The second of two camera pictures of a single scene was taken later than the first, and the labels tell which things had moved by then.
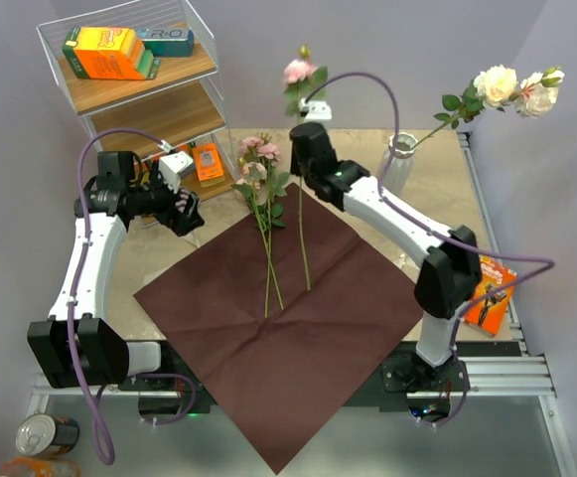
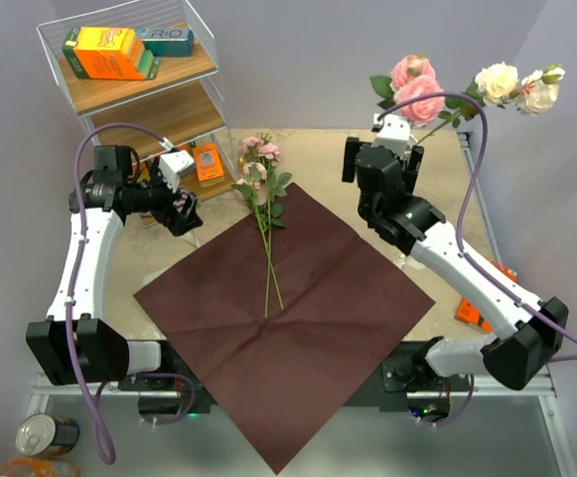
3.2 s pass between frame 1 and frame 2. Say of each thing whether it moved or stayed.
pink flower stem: moved
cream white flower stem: stayed
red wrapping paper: stayed
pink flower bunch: stayed
